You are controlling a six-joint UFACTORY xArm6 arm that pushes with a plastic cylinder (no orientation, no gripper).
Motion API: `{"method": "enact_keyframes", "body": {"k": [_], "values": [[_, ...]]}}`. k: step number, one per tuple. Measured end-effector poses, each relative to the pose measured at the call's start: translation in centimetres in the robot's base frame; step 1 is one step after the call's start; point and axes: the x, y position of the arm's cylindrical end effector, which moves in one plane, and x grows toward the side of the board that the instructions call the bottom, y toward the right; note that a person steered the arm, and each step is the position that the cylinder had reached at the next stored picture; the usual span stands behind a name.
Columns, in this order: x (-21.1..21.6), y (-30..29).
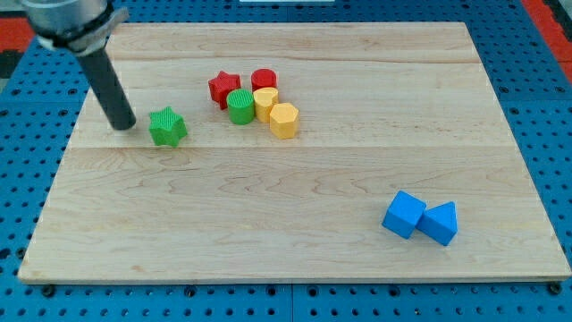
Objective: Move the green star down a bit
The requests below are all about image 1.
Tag wooden board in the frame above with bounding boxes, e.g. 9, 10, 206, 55
18, 22, 571, 284

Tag green star block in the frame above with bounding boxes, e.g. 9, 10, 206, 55
148, 106, 188, 148

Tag blue triangular prism block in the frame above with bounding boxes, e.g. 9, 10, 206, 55
416, 201, 458, 246

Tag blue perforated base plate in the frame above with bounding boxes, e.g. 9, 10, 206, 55
1, 0, 571, 321

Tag red star block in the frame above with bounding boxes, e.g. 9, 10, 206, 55
208, 71, 241, 110

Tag yellow heart block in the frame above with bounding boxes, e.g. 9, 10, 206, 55
253, 87, 279, 123

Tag green cylinder block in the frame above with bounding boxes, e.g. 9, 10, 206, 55
226, 89, 255, 125

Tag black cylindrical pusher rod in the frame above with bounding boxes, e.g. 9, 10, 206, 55
77, 48, 136, 131

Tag red cylinder block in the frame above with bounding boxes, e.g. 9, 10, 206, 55
250, 68, 278, 91

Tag yellow hexagon block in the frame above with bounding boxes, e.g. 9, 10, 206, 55
270, 103, 299, 140

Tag blue cube block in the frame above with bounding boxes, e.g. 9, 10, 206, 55
382, 191, 426, 239

